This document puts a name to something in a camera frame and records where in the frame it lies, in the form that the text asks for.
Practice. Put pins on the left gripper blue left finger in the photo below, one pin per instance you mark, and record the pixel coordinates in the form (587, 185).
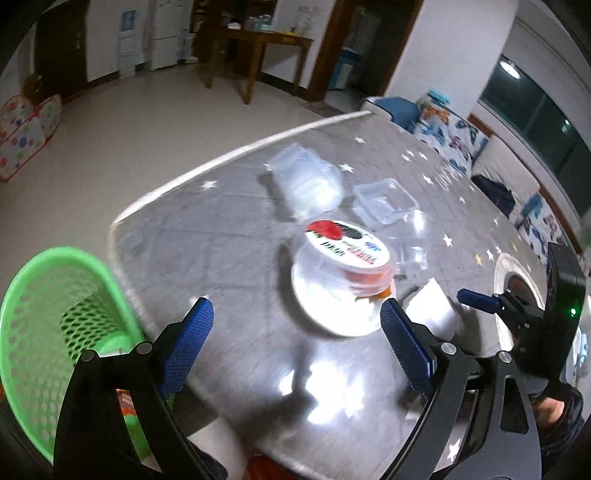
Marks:
(180, 344)

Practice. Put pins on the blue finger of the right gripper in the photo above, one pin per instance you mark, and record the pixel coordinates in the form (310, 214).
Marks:
(479, 301)

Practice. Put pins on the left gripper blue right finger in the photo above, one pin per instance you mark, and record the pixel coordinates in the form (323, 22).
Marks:
(417, 360)

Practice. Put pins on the white tissue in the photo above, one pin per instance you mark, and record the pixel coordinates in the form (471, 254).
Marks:
(431, 307)

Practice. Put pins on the round container with red label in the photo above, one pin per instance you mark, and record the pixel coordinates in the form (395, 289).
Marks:
(341, 254)

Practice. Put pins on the clear rectangular plastic tray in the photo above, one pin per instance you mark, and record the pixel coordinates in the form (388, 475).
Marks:
(380, 204)

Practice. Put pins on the green perforated trash basket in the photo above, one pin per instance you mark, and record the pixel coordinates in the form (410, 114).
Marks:
(61, 303)

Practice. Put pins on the person's right hand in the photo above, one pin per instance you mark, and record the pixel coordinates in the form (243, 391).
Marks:
(551, 413)

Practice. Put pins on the white bowl with dark contents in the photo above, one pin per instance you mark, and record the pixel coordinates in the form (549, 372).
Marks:
(510, 276)

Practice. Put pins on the dark bag on sofa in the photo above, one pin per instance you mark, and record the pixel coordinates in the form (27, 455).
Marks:
(497, 193)

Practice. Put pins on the patterned sofa cushion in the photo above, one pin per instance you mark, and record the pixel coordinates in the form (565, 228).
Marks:
(454, 138)

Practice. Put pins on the blue chair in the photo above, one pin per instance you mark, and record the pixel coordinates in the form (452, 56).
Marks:
(398, 110)

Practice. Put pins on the polka dot play tent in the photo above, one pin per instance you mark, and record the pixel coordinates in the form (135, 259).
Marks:
(25, 130)

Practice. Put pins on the white water dispenser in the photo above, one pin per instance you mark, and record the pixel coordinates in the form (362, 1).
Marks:
(127, 44)

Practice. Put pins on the brown wooden table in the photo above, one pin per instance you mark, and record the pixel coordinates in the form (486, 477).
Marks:
(259, 41)

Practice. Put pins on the white refrigerator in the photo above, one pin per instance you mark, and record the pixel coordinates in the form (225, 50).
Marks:
(164, 34)

